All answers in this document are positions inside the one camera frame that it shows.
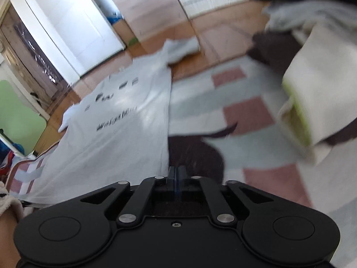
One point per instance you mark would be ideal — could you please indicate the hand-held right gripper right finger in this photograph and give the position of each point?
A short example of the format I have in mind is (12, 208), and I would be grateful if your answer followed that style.
(180, 179)

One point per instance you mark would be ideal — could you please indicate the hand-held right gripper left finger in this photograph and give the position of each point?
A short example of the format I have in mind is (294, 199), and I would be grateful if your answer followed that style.
(171, 179)

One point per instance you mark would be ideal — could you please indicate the white printed t-shirt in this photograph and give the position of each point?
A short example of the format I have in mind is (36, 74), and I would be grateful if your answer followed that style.
(120, 134)

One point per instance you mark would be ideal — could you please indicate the light grey sweatshirt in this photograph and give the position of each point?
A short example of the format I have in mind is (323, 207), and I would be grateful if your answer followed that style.
(304, 12)

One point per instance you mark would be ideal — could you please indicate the patterned grey pink rug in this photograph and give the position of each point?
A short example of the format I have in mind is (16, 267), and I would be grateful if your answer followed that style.
(251, 150)

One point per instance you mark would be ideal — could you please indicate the dark brown cloth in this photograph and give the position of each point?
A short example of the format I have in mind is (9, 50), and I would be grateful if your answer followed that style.
(274, 51)

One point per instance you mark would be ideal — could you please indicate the blue and red cloth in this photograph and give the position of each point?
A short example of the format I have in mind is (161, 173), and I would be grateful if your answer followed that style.
(11, 153)

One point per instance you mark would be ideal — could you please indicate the white fuzzy cloth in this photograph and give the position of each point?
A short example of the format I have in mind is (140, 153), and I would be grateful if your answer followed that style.
(7, 198)

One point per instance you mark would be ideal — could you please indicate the cream cloth with green stripe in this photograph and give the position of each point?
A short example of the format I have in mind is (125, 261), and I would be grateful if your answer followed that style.
(320, 89)

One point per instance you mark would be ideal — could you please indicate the green board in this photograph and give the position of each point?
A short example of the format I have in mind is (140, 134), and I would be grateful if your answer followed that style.
(16, 117)

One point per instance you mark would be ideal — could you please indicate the blue bag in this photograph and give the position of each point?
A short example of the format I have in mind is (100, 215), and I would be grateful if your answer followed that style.
(115, 20)

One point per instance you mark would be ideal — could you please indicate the cardboard box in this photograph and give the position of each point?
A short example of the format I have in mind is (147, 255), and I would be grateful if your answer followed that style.
(150, 8)

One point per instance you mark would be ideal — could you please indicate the person's leg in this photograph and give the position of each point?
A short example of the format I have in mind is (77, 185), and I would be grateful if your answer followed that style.
(7, 237)

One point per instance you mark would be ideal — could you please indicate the white door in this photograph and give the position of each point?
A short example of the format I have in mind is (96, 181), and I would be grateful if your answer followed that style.
(69, 30)

